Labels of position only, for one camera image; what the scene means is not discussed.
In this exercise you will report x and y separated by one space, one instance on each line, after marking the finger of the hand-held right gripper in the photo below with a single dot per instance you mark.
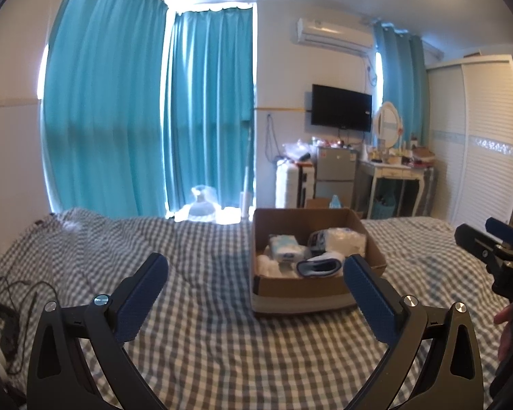
504 229
474 239

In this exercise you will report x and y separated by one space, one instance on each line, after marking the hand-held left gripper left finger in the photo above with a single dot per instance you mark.
141 299

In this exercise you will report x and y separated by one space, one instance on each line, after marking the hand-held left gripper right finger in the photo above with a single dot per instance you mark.
367 297

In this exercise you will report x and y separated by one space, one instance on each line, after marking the white blue soft pouch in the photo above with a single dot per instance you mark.
320 264

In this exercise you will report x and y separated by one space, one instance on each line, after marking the white cotton pad pack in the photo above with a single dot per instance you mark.
346 240

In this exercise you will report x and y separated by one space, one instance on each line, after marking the brown cardboard box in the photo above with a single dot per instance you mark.
299 294

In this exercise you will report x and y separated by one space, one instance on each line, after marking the floral tissue pack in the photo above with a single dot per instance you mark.
318 240

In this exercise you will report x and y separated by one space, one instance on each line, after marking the blue white tissue pack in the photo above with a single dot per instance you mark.
286 248

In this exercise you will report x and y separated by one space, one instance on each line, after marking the white printed plastic packet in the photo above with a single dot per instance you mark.
269 267

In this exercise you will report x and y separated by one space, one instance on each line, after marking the person's right hand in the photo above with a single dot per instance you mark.
503 341

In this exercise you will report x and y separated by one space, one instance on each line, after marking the grey checkered bed sheet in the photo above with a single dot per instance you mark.
196 264

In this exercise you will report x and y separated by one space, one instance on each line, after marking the teal storage basket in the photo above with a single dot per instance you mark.
384 210

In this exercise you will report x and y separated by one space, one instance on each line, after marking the white louvred wardrobe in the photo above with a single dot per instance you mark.
474 145

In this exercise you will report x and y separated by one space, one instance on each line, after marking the blue plastic bag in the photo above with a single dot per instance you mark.
335 201

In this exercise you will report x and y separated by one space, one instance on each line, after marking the white dressing table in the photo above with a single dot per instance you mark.
393 173

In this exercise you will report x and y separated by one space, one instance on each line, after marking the clear water jug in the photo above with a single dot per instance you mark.
199 209

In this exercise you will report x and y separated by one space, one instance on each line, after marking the small cardboard box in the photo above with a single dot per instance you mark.
316 203

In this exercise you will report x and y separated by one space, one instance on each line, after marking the silver small fridge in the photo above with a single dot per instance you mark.
335 171

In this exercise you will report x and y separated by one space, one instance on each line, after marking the white suitcase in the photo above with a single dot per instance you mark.
288 188

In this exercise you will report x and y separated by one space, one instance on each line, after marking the white oval mirror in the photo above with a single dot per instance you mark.
389 121

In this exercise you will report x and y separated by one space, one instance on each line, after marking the crumpled clear plastic bag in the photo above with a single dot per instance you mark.
297 149

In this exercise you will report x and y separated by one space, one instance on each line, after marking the short teal curtain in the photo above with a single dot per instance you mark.
402 81

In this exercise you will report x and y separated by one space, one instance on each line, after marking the narrow teal curtain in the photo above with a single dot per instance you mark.
209 102

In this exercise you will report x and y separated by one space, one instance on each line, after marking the wide teal curtain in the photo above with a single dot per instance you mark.
102 94

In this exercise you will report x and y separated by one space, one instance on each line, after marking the white air conditioner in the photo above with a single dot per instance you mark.
335 34

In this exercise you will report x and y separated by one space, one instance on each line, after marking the black wall television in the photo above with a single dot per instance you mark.
342 107

